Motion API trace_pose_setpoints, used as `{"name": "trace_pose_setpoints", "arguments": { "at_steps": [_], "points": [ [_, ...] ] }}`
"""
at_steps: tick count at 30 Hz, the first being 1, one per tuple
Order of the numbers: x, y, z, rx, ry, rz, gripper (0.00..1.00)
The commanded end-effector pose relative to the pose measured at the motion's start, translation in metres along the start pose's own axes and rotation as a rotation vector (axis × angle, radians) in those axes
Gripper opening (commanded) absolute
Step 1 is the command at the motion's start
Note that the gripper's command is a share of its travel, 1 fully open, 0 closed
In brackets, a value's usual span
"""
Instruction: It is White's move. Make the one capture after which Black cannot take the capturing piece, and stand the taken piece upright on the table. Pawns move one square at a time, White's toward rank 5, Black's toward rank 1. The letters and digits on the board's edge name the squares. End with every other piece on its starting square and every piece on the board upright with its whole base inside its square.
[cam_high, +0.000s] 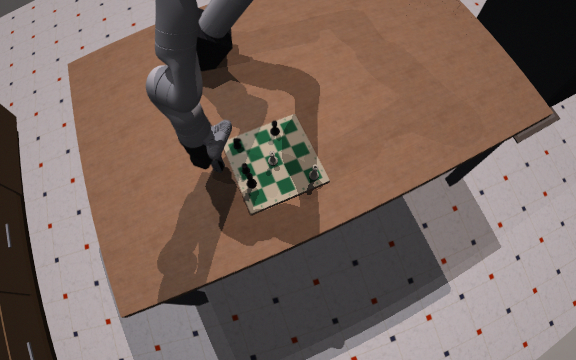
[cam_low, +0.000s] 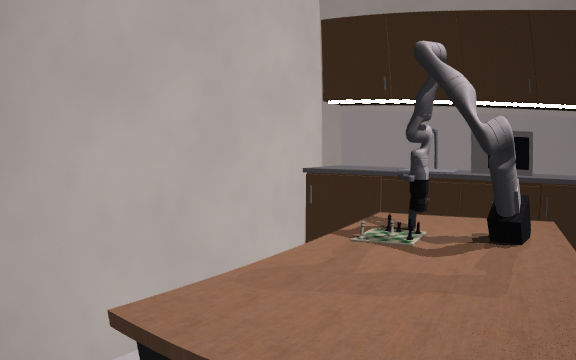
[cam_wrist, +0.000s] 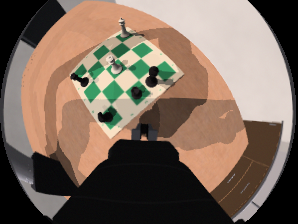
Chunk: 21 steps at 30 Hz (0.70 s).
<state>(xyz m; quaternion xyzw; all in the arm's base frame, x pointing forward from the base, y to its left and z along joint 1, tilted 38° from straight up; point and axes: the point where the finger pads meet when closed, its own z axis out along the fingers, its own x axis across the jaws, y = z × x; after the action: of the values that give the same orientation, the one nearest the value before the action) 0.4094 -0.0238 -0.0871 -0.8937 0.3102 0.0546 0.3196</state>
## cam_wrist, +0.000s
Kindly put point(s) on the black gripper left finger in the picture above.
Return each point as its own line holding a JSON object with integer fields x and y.
{"x": 136, "y": 134}

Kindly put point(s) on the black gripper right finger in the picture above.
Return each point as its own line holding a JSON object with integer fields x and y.
{"x": 151, "y": 133}

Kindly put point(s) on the green and cream chessboard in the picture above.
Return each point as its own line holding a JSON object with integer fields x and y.
{"x": 108, "y": 92}

